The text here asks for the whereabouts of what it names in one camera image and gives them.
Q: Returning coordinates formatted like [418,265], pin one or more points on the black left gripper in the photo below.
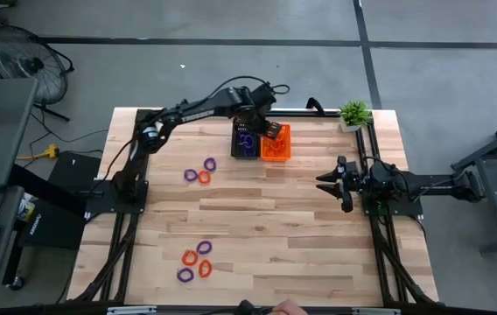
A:
[244,105]

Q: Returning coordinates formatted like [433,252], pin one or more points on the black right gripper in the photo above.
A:
[353,186]

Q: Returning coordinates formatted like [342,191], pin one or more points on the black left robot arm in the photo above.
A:
[196,114]

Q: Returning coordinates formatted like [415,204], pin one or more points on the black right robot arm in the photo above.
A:
[432,186]

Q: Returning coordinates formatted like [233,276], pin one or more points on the orange plastic basket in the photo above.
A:
[287,156]

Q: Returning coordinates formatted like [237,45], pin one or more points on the black plastic basket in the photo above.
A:
[236,153]

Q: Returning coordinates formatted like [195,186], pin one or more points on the green plant in white pot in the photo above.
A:
[354,114]

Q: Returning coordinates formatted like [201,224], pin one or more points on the person's hand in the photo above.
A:
[290,308]

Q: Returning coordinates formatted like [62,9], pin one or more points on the black rounded object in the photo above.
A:
[245,307]

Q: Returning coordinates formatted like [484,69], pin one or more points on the black flat box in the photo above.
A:
[73,168]

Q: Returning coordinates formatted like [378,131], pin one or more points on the yellow power plug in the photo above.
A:
[49,152]

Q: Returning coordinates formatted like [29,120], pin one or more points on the black floor fan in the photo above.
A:
[34,65]

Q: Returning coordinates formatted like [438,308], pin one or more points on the white blue yellow packet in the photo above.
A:
[25,210]

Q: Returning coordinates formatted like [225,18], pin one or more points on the black caster wheel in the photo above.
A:
[16,283]

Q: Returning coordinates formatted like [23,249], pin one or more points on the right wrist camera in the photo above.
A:
[352,169]

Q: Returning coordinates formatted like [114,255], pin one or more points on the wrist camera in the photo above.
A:
[352,169]
[266,94]

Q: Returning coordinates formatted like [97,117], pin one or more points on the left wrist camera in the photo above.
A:
[266,94]

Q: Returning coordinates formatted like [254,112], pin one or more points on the black aluminium rig frame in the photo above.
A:
[301,113]

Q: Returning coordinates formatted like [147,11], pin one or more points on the black frame clamp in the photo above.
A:
[315,105]

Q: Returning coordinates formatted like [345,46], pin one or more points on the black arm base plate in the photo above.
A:
[100,203]
[406,210]

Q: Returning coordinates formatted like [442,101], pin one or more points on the silver metal bracket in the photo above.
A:
[131,311]
[375,311]

